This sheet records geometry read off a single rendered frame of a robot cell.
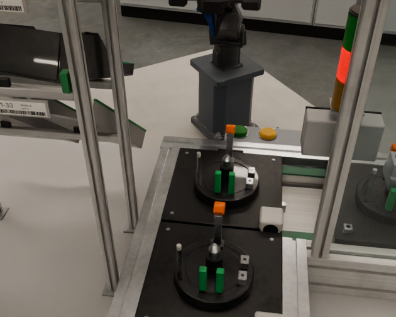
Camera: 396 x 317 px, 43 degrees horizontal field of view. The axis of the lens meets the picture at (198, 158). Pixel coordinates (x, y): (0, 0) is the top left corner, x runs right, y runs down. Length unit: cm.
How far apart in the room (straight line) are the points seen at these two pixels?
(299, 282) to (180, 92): 86
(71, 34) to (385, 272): 69
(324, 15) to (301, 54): 37
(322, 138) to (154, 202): 41
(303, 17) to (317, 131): 326
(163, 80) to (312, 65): 216
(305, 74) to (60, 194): 258
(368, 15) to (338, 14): 334
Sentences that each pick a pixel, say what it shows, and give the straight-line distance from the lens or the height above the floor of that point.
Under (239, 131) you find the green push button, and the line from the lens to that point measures 123.
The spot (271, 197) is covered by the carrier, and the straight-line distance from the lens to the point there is 105.
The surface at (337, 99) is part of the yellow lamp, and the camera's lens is 79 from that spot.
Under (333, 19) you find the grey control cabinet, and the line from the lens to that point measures 405.
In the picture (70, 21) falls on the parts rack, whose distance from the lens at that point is 68.
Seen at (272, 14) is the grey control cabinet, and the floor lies 16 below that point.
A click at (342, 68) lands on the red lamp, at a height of 133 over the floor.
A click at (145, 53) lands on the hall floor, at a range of 381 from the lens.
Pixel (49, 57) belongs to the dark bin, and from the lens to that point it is 78.
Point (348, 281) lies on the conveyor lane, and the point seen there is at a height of 90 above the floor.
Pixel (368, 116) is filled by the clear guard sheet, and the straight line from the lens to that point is 79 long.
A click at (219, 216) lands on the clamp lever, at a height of 107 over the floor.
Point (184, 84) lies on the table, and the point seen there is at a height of 86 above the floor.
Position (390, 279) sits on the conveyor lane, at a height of 92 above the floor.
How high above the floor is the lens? 168
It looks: 38 degrees down
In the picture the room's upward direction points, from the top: straight up
